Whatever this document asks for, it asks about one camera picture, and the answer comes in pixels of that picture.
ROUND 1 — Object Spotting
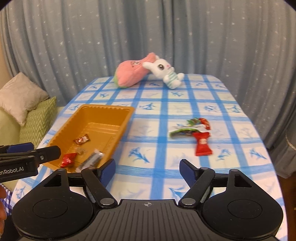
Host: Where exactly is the black grey snack packet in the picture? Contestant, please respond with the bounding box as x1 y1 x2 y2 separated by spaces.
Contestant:
75 149 104 173

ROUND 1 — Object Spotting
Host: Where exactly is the long red snack bar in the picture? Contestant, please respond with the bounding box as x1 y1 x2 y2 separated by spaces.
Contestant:
193 132 213 156

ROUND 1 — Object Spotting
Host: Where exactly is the clear brown candy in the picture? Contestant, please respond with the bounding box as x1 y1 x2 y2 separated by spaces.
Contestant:
76 147 86 155

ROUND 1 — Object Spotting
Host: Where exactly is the small red foil candy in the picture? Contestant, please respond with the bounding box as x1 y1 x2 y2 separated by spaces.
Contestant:
74 134 90 146

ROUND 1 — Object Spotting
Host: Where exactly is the green white snack packet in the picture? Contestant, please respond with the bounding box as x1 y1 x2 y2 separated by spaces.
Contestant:
169 124 208 138

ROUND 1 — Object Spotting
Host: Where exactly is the red patterned candy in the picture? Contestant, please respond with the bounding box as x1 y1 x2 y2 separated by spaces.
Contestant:
199 118 211 130

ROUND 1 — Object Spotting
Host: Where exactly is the red square snack packet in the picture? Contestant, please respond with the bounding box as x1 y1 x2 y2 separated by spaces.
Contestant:
60 153 78 168

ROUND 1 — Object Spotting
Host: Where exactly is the green candy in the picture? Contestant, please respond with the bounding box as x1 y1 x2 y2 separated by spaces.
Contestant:
187 118 201 126

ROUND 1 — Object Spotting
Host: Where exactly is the left hand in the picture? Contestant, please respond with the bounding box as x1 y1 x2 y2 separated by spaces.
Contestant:
0 186 6 235

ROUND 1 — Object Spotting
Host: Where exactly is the light green sofa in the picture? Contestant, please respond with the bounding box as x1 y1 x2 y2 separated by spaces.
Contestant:
0 106 65 191

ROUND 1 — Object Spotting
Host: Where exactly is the orange plastic tray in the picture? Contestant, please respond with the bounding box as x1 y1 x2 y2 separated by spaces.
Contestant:
44 104 134 173

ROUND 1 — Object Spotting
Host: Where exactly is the green zigzag cushion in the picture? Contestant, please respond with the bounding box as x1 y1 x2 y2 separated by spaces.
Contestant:
20 97 57 148

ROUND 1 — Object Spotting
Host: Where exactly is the blue checked tablecloth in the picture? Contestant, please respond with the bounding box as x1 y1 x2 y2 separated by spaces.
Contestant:
11 74 284 240

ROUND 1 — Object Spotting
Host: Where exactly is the beige cushion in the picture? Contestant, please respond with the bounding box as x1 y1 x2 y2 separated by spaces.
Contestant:
1 72 49 126

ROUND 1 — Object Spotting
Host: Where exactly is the grey lace trimmed cover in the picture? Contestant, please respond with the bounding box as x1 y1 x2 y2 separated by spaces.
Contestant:
270 112 296 178

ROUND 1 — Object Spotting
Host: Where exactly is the pink strawberry plush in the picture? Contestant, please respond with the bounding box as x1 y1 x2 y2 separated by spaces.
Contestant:
113 52 156 88

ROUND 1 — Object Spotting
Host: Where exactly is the white bunny plush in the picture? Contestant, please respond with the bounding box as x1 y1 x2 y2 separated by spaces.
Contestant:
142 55 185 89

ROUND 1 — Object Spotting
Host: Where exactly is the grey star curtain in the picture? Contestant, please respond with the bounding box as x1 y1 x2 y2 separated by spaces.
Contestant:
0 0 296 149

